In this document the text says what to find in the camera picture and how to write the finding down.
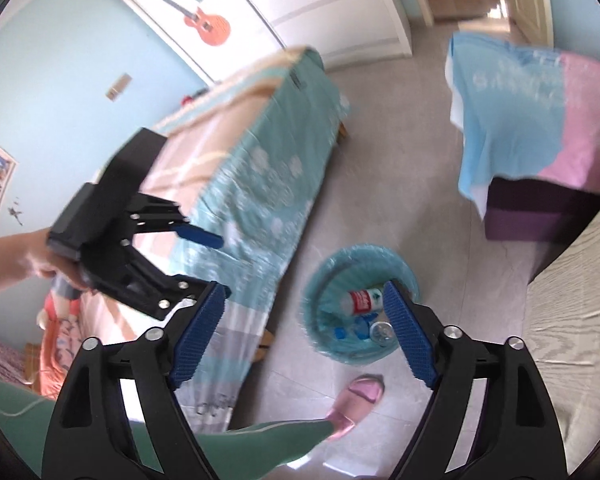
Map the teal lined trash bin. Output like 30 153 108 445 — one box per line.
301 244 419 366

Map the person's left hand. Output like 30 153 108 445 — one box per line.
27 245 88 290

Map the green trouser leg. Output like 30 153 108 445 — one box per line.
0 380 334 480

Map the bed with teal sheet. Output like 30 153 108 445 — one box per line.
29 45 351 434

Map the beige wooden desk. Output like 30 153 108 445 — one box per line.
524 212 600 471

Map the pink slipper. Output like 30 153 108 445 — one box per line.
325 375 385 441

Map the white door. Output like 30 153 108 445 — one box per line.
122 0 413 84

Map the red label plastic bottle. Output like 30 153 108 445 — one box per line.
340 287 384 316

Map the purple storage ottoman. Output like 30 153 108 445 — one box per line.
483 178 600 244

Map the blue pink cloth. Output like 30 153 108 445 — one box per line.
444 32 600 214

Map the orange guitar wall sticker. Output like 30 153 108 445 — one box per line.
161 0 230 47

